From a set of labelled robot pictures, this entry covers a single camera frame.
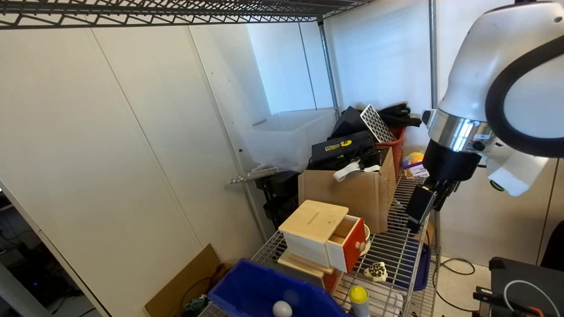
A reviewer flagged white ball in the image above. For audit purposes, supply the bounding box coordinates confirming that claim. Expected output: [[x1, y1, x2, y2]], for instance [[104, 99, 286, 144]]
[[272, 299, 295, 317]]

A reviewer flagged small white card box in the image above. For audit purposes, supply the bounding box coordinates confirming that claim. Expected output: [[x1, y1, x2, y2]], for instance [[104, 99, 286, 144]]
[[404, 162, 432, 181]]

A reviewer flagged brown cardboard panel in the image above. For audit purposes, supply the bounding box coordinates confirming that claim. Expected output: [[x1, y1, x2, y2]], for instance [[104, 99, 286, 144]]
[[143, 243, 226, 317]]

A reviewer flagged blue storage tub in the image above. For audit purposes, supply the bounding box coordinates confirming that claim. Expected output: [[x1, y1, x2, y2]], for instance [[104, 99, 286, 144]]
[[399, 238, 434, 292]]

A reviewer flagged orange handled clamp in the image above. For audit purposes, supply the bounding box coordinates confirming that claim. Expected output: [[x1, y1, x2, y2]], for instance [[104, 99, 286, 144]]
[[473, 283, 547, 317]]

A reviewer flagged white spotted turtle toy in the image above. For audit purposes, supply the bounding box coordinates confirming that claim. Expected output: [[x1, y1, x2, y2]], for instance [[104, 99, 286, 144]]
[[362, 261, 392, 283]]

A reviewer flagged grey wire shelf rack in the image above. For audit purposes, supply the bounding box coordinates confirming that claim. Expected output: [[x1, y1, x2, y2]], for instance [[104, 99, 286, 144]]
[[0, 0, 443, 317]]

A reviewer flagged blue plastic bin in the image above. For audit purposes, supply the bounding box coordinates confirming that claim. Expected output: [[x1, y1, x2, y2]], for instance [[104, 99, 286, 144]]
[[208, 257, 349, 317]]

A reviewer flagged white plastic piece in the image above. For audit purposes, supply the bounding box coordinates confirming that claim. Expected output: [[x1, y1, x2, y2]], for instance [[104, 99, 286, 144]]
[[332, 160, 385, 185]]

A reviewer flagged grey coiled cable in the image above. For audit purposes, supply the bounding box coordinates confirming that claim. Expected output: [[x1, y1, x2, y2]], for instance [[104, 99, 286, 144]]
[[503, 276, 563, 317]]

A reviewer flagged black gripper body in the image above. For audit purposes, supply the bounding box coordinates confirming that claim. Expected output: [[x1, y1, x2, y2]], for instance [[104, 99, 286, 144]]
[[422, 139, 483, 199]]

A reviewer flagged clear plastic tub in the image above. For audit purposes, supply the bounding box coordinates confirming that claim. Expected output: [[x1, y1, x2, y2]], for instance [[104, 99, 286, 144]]
[[237, 107, 341, 176]]

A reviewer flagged black floor cable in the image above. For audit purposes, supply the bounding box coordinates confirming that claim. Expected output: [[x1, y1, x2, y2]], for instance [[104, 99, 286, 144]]
[[431, 253, 478, 278]]

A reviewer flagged grey metal bracket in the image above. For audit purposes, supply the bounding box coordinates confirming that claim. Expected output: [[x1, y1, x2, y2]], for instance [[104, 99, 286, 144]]
[[224, 162, 282, 187]]

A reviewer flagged large open cardboard box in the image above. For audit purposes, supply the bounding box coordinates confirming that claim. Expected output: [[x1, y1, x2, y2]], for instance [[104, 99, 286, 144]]
[[297, 146, 399, 236]]

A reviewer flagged white bowl teal rim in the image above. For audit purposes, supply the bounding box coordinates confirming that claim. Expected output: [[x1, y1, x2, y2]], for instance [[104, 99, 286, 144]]
[[362, 222, 374, 253]]

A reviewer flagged white keyboard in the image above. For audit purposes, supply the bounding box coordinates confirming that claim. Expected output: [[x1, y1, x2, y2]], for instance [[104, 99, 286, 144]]
[[358, 102, 399, 144]]

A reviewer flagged black case yellow logo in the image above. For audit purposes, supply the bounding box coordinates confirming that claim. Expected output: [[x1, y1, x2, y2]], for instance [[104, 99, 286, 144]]
[[307, 128, 381, 172]]

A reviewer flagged black metal stand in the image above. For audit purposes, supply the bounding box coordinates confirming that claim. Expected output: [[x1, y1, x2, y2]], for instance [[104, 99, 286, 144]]
[[254, 169, 302, 229]]

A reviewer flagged light wooden drawer box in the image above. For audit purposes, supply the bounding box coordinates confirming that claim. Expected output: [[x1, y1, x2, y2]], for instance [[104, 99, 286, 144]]
[[277, 199, 362, 275]]

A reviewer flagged black perforated table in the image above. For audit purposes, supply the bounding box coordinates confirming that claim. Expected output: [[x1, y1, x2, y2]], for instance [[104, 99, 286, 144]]
[[485, 255, 564, 317]]

